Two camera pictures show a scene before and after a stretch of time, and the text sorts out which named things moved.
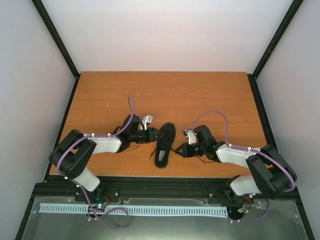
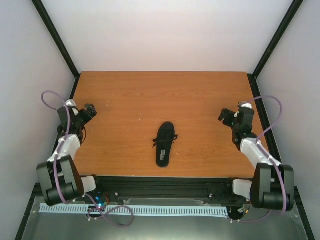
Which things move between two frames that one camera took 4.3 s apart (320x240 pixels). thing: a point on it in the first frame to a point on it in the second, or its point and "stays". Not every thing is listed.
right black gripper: (186, 153) to (226, 121)
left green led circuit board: (100, 207) stays
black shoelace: (156, 150) to (171, 139)
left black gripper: (151, 133) to (90, 109)
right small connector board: (242, 210) stays
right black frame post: (252, 77) stays
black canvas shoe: (161, 156) stays
